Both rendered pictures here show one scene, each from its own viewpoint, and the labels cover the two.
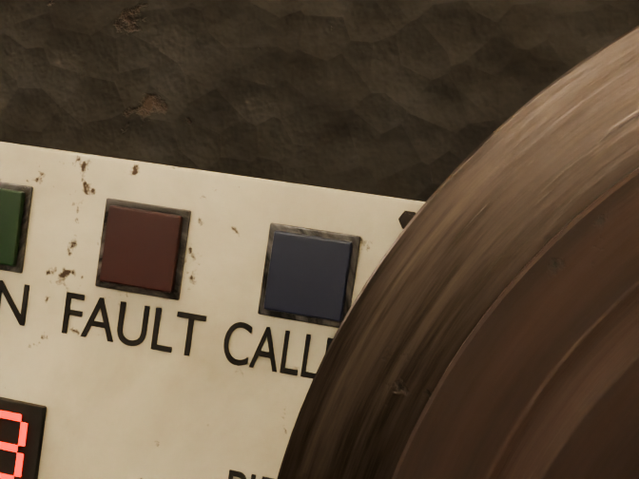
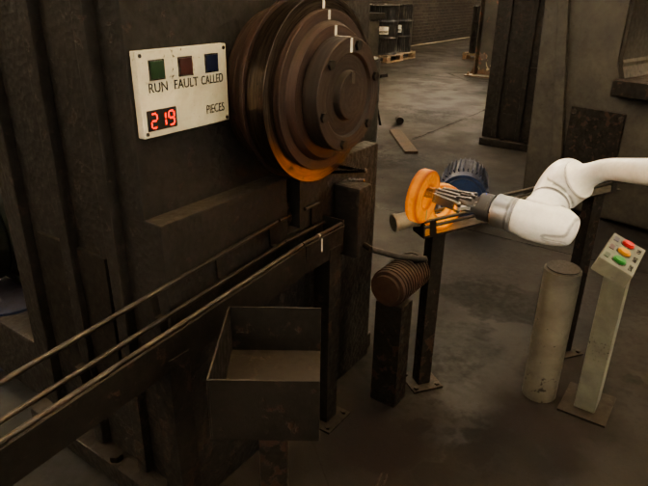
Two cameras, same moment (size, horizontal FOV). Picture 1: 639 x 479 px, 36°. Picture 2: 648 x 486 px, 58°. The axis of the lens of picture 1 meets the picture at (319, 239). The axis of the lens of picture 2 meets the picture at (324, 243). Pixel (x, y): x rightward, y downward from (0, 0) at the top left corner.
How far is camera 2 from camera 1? 125 cm
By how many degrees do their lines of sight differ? 68
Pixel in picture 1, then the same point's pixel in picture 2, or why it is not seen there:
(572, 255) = (290, 49)
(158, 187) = (185, 52)
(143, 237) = (186, 63)
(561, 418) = (296, 69)
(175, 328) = (193, 80)
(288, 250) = (209, 59)
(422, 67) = (213, 15)
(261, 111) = (190, 30)
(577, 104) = (283, 29)
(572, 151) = (283, 36)
